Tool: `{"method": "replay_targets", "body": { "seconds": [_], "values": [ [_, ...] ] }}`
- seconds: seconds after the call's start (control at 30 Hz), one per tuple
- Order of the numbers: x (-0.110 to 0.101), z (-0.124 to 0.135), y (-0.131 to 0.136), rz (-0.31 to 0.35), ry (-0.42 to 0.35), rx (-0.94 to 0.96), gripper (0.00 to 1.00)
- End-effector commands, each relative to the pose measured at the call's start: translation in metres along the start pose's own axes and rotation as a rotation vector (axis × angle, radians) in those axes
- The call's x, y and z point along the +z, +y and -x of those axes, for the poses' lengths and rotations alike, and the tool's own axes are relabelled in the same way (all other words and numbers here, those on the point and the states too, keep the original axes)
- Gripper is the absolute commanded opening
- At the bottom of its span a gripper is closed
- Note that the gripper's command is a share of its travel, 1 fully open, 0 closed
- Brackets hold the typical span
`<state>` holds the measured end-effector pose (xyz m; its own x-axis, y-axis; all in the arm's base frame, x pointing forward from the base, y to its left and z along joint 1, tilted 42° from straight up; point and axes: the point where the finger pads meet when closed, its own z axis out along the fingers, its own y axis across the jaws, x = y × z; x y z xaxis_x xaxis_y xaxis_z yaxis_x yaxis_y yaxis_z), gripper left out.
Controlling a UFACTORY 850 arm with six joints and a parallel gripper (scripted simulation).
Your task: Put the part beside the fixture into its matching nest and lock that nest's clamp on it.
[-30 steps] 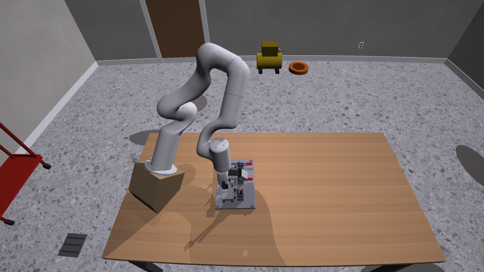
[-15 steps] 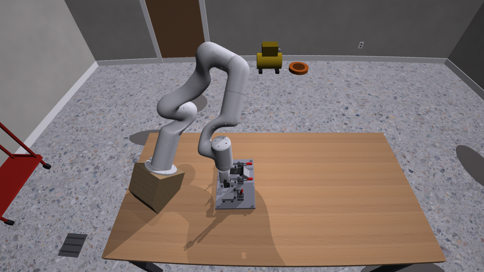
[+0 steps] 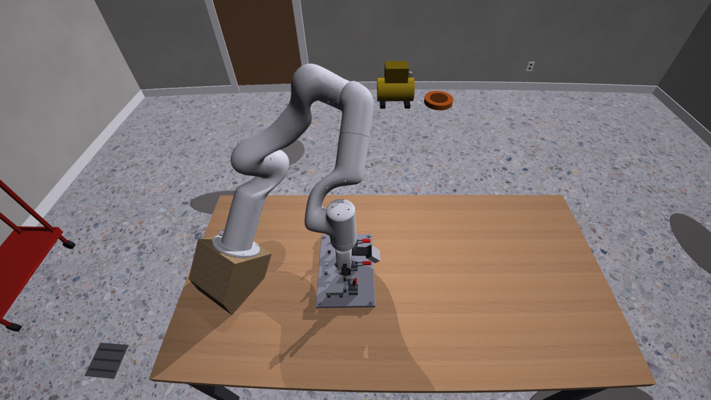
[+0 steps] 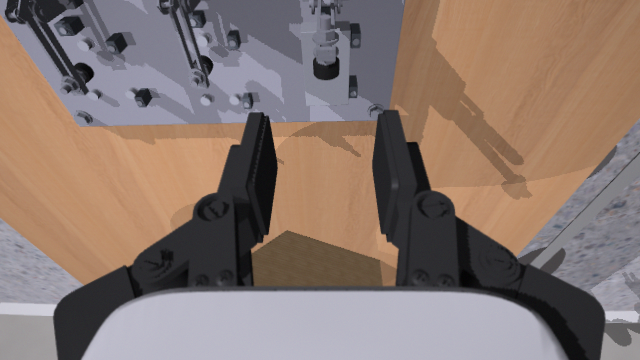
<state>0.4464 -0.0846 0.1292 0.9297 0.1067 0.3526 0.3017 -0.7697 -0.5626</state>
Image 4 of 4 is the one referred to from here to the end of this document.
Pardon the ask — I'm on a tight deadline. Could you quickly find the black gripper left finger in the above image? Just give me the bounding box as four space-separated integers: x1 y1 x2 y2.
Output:
53 112 278 360

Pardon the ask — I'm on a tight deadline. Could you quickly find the grey flat plate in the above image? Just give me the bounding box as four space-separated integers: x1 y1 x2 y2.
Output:
0 0 405 127

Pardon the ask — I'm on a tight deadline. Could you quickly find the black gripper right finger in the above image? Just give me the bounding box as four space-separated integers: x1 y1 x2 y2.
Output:
372 110 606 360

